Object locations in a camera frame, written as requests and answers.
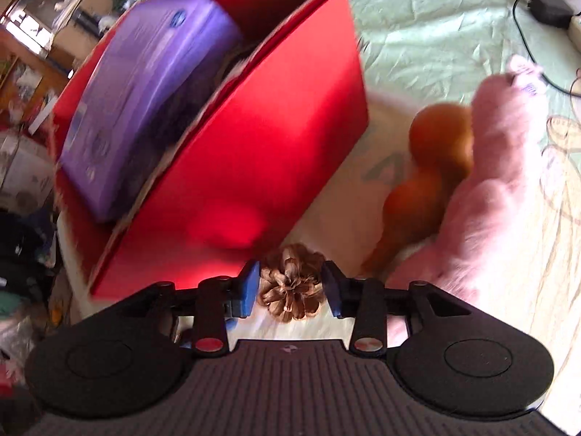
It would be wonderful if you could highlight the brown pine cone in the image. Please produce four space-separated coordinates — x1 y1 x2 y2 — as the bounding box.
256 243 325 323

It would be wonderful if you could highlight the pink plush toy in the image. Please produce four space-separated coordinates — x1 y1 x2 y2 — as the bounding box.
378 55 549 332

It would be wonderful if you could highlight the orange gourd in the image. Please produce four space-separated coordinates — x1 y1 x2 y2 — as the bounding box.
361 102 473 276

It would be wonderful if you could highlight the purple packet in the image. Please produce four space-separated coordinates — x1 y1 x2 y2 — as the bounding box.
60 0 242 221

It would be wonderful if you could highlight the red cardboard box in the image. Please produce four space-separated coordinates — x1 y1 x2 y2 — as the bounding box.
55 0 368 301

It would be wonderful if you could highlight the light green bed sheet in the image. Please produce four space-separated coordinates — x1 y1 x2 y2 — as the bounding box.
350 0 580 114

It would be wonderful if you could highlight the white power strip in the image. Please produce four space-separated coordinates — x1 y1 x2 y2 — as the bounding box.
567 15 581 52

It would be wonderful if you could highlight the black power adapter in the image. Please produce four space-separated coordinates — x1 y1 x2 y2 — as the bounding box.
528 0 575 29

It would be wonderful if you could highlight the black cable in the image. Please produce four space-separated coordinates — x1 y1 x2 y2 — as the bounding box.
511 0 581 100

